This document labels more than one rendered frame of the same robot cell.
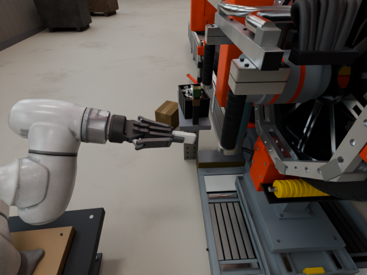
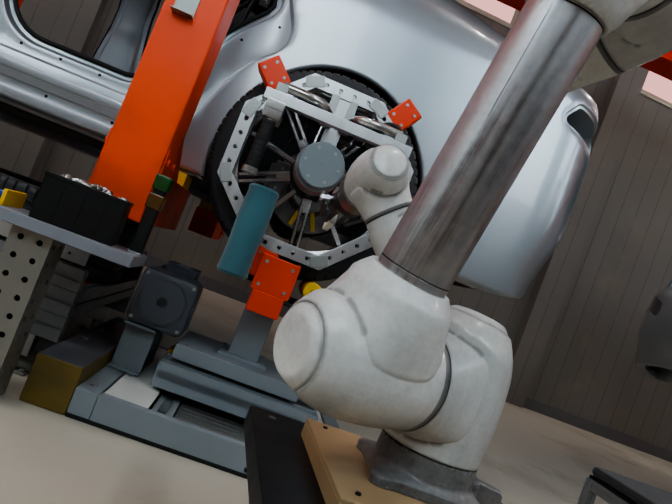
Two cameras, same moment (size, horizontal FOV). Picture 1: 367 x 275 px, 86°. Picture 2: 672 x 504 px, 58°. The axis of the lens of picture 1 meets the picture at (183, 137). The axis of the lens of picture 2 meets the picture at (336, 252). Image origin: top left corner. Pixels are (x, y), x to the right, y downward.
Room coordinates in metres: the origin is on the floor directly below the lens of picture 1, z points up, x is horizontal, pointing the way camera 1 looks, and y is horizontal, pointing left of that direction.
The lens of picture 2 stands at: (0.49, 1.48, 0.58)
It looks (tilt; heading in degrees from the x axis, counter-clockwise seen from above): 2 degrees up; 267
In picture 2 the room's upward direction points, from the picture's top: 21 degrees clockwise
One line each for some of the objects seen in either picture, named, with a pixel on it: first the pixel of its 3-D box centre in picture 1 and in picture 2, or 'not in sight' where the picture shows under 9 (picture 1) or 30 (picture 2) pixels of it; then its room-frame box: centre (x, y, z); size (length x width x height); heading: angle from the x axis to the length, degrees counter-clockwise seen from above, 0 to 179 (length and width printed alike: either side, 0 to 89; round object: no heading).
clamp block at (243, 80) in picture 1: (256, 75); not in sight; (0.35, -0.13, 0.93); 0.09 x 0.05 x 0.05; 93
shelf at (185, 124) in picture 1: (191, 107); (55, 230); (1.07, -0.05, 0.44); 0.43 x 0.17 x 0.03; 3
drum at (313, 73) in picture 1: (277, 77); (318, 169); (0.52, -0.26, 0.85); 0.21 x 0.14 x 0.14; 93
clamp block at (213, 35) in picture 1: (220, 33); (273, 112); (0.69, -0.12, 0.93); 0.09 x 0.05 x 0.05; 93
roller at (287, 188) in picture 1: (312, 187); (309, 290); (0.41, -0.44, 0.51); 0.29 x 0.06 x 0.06; 93
